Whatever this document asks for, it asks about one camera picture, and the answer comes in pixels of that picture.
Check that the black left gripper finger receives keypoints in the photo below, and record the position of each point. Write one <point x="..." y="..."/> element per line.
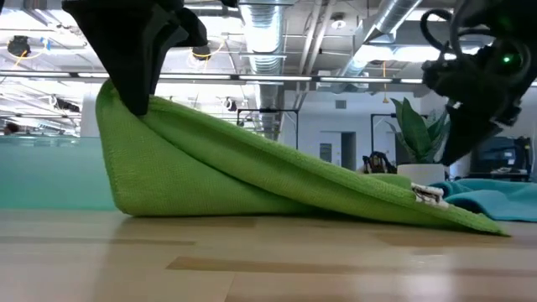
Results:
<point x="130" y="63"/>
<point x="195" y="31"/>

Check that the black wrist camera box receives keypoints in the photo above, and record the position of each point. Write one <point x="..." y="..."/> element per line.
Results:
<point x="440" y="79"/>

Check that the teal translucent plastic basket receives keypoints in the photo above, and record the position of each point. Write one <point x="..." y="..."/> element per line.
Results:
<point x="50" y="176"/>

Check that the grey door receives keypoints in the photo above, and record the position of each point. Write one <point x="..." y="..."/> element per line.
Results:
<point x="348" y="151"/>

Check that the desk monitor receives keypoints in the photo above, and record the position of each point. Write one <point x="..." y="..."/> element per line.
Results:
<point x="493" y="153"/>

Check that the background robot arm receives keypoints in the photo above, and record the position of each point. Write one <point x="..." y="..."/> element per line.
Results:
<point x="377" y="163"/>

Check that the slim silver ceiling duct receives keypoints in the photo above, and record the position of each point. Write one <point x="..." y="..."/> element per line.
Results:
<point x="394" y="17"/>

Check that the long ceiling light strip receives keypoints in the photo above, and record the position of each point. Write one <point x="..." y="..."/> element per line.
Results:
<point x="272" y="78"/>

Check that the black ceiling spotlight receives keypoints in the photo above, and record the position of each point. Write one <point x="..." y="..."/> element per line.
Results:
<point x="201" y="52"/>
<point x="19" y="46"/>

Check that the blue microfiber towel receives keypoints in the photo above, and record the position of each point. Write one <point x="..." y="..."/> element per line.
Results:
<point x="495" y="199"/>

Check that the dark wall sign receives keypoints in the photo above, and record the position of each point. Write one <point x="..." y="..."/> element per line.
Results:
<point x="325" y="152"/>

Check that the white pillar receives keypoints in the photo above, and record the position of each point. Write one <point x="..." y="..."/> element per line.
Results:
<point x="89" y="117"/>

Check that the person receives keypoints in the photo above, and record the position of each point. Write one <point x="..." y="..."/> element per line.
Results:
<point x="11" y="128"/>

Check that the green microfiber towel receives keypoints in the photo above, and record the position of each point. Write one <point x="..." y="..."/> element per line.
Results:
<point x="210" y="176"/>

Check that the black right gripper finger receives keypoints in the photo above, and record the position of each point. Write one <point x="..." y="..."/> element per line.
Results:
<point x="461" y="134"/>

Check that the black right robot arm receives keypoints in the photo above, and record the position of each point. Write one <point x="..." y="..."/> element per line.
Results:
<point x="516" y="17"/>

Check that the wide silver ceiling duct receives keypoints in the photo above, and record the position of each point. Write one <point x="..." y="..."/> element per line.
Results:
<point x="264" y="42"/>

